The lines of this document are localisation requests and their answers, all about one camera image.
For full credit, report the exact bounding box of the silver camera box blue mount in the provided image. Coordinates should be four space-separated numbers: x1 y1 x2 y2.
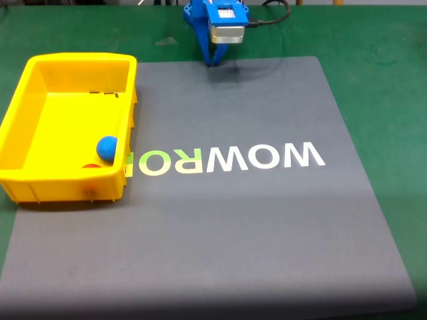
204 1 251 45

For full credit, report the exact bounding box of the green table mat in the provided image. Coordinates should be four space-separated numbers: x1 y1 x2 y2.
0 4 427 301

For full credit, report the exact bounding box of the black camera cable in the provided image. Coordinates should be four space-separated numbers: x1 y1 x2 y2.
246 0 292 28

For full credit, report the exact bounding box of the blue ball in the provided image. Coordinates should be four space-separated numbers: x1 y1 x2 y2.
95 135 119 163

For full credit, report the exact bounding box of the grey mat with WOWROBO print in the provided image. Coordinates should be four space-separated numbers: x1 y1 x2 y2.
0 55 418 316

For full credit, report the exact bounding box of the yellow plastic bin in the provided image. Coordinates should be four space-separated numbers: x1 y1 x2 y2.
0 52 138 204

